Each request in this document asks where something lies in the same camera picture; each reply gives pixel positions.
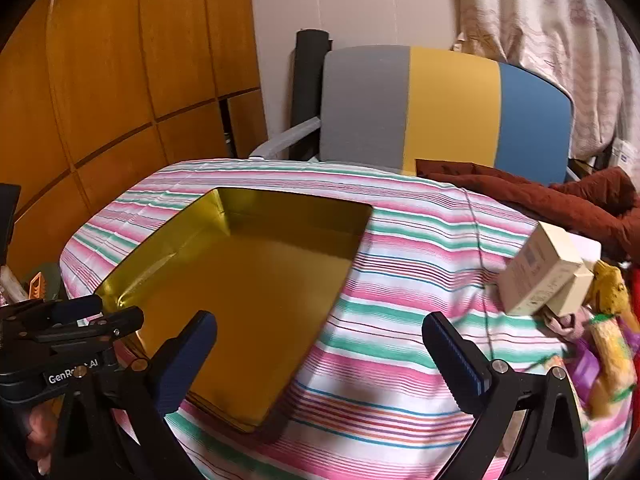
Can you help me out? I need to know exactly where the wooden wardrobe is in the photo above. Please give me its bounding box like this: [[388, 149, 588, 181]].
[[0, 0, 268, 281]]

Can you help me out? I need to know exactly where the large beige cardboard box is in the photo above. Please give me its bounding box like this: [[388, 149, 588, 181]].
[[500, 221, 585, 317]]

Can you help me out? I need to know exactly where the black rolled mat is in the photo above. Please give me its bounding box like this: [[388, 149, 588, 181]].
[[292, 29, 331, 161]]

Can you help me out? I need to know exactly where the person's left hand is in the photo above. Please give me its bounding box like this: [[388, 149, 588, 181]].
[[22, 402, 63, 476]]

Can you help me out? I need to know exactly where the yellow brown plush toy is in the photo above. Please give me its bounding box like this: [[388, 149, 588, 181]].
[[592, 260, 629, 322]]

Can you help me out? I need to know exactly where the cream patterned curtain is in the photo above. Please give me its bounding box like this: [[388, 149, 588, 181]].
[[447, 0, 640, 161]]

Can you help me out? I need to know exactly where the small beige cardboard box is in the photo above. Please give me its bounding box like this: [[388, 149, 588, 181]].
[[542, 260, 597, 313]]

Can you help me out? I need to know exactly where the striped pink green tablecloth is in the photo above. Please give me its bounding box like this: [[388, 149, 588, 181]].
[[57, 157, 633, 480]]

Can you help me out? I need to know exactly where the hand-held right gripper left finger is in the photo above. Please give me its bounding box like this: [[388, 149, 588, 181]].
[[50, 310, 218, 480]]

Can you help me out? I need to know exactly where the pink sock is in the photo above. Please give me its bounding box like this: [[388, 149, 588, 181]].
[[545, 307, 593, 343]]

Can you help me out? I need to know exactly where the rust brown jacket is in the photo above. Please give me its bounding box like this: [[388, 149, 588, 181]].
[[415, 157, 640, 261]]

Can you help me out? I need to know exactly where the grey yellow blue chair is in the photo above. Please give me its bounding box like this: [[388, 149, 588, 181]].
[[248, 44, 581, 186]]

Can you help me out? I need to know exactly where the gold metal tin container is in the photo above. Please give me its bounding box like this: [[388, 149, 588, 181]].
[[94, 186, 375, 435]]

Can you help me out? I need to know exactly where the pale pink bundle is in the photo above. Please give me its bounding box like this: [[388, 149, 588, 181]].
[[0, 264, 28, 307]]

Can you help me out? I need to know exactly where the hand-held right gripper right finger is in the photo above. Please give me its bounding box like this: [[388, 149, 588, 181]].
[[421, 311, 593, 480]]

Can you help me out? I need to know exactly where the yellow green snack packet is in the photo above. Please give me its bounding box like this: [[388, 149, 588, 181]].
[[587, 312, 633, 418]]

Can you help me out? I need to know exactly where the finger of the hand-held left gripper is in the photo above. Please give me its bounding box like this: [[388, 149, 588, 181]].
[[30, 306, 146, 348], [0, 295, 104, 333]]

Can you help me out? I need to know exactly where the orange plastic item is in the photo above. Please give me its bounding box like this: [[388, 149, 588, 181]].
[[26, 271, 49, 307]]

